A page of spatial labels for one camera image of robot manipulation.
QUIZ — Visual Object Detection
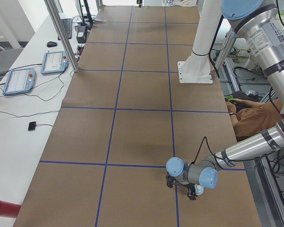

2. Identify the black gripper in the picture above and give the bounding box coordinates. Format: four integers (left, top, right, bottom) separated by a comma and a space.
166, 174, 195, 201

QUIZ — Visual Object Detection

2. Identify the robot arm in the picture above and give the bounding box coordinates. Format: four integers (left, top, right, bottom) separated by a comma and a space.
166, 0, 284, 200

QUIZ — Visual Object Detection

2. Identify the brown paper table mat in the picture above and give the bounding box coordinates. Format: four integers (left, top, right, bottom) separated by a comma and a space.
14, 6, 261, 227

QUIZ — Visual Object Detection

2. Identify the person in brown shirt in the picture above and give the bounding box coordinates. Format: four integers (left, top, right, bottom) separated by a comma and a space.
226, 91, 283, 141

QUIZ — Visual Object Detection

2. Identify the green object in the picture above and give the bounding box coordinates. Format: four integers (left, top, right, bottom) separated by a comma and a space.
224, 95, 237, 105

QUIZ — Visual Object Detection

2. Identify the small black square device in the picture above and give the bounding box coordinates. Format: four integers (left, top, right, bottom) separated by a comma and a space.
28, 121, 36, 131

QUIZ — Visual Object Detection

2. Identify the far blue teach pendant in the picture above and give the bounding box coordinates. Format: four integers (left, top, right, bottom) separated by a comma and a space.
41, 51, 69, 75

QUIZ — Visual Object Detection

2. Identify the blue teach pendant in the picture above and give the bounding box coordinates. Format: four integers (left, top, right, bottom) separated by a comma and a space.
3, 68, 36, 96
41, 51, 69, 75

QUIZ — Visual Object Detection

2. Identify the red cylinder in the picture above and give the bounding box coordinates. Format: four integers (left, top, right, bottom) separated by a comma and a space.
0, 200, 21, 218

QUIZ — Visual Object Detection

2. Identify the black power adapter box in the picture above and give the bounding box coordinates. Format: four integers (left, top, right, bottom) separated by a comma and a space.
76, 26, 87, 44

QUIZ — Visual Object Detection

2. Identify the black computer mouse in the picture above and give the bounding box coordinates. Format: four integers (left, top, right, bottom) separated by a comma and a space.
46, 41, 57, 48

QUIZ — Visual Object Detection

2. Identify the near blue teach pendant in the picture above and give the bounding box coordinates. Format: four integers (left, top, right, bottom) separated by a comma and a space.
3, 68, 36, 96

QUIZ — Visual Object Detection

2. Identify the black keyboard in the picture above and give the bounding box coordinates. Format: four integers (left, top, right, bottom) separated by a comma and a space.
61, 18, 72, 39

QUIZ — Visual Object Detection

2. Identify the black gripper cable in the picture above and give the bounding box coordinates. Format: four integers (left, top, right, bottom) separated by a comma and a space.
192, 136, 216, 165

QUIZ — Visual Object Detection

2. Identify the white camera stand base plate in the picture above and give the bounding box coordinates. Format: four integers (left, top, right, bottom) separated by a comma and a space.
177, 60, 213, 84

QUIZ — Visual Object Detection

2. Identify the white camera stand pole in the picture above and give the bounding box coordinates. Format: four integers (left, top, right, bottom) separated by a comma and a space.
192, 0, 223, 56

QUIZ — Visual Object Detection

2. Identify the aluminium frame post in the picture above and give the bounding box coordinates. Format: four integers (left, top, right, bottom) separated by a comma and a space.
44, 0, 79, 72

